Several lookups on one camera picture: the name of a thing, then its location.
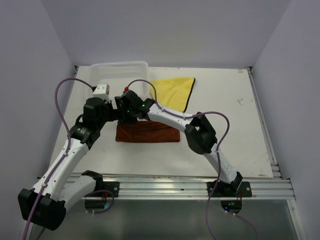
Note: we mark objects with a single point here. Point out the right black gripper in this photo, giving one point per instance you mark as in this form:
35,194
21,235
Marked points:
126,120

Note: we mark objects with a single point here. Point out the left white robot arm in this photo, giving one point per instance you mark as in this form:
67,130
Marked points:
48,201

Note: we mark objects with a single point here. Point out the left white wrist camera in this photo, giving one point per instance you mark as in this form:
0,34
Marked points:
101,91

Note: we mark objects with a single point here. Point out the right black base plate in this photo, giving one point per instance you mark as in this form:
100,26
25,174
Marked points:
224,190

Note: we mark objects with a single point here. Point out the brown towel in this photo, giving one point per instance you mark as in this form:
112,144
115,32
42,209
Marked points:
146,132

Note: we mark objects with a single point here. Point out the white plastic basket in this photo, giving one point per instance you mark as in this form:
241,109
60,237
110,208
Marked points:
119,74

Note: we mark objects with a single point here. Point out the aluminium mounting rail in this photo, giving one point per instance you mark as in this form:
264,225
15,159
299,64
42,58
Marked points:
131,187

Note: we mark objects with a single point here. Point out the yellow towel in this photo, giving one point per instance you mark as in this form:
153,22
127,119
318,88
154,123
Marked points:
174,93

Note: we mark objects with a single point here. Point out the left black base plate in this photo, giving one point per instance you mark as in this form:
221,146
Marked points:
111,186

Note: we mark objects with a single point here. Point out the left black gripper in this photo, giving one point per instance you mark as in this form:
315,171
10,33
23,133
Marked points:
114,112

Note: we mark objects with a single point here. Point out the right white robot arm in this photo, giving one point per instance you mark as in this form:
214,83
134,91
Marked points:
200,134

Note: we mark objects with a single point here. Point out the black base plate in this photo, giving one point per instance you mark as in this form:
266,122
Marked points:
111,186
224,190

